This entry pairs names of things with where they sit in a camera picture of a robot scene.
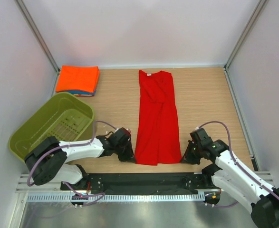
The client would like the slotted cable duct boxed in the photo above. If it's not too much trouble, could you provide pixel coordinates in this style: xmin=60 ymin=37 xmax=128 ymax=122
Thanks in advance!
xmin=27 ymin=192 xmax=205 ymax=202

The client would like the orange folded t shirt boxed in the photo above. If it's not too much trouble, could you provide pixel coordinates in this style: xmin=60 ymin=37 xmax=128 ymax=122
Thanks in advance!
xmin=55 ymin=65 xmax=100 ymax=93

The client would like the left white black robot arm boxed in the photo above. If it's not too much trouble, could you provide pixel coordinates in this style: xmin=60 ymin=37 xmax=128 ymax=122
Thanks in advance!
xmin=24 ymin=128 xmax=136 ymax=190

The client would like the olive green plastic basket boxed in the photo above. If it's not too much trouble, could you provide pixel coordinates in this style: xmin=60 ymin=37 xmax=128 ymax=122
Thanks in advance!
xmin=9 ymin=92 xmax=95 ymax=162

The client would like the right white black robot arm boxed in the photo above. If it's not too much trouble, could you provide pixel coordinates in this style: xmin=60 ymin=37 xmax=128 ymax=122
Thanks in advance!
xmin=181 ymin=128 xmax=279 ymax=228

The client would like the red t shirt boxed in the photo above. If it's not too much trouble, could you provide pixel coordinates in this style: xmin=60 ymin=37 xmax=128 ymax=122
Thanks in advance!
xmin=135 ymin=70 xmax=182 ymax=166

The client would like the blue folded t shirt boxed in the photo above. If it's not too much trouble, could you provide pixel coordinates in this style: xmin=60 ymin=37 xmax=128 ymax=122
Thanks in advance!
xmin=67 ymin=90 xmax=96 ymax=97

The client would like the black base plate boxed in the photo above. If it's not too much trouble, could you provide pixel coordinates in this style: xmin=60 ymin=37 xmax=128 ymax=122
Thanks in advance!
xmin=72 ymin=172 xmax=217 ymax=195

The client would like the aluminium frame rail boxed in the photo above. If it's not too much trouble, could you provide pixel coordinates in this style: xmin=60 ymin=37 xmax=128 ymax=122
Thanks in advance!
xmin=16 ymin=171 xmax=275 ymax=193

